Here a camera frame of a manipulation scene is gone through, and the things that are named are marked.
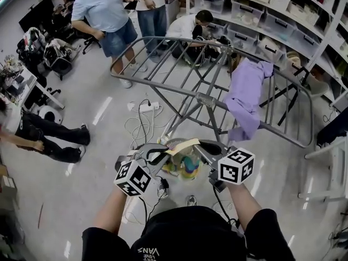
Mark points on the person's right sneaker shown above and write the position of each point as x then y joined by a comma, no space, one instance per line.
191,200

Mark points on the grey metal drying rack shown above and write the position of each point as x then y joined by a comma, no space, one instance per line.
205,99

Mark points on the black and white pet backpack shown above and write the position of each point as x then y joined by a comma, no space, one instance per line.
61,58

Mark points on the person's right forearm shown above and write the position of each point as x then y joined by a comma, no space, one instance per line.
244,205

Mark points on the crumpled white paper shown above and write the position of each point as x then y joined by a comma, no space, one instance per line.
131,106

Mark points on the person's left sneaker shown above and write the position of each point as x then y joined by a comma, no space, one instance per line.
163,189

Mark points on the grey slatted laundry basket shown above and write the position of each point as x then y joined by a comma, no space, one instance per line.
171,143

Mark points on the row of clear storage bins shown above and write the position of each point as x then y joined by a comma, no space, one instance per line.
244,12

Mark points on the black monitor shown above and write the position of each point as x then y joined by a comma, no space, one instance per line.
39,15

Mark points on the white round floor appliance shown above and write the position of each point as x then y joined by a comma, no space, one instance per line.
51,115

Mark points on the white table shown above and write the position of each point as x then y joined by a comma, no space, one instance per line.
337,170

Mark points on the purple printed shirt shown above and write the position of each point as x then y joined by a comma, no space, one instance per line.
244,96

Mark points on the person's sneaker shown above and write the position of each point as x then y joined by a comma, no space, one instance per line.
163,189
191,200

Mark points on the white office desk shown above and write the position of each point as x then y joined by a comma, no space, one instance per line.
46,94

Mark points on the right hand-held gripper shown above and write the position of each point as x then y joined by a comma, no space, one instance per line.
235,167

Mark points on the person's left forearm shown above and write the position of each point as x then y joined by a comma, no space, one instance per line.
111,213

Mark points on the patterned office chair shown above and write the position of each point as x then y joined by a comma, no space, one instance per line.
34,38

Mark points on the rainbow striped garment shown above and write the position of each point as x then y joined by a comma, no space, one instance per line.
187,170

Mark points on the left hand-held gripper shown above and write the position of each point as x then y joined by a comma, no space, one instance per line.
131,177

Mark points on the person's black t-shirt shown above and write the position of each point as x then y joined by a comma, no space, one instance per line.
190,232

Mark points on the grey shell chair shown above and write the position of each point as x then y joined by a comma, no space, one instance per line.
318,86

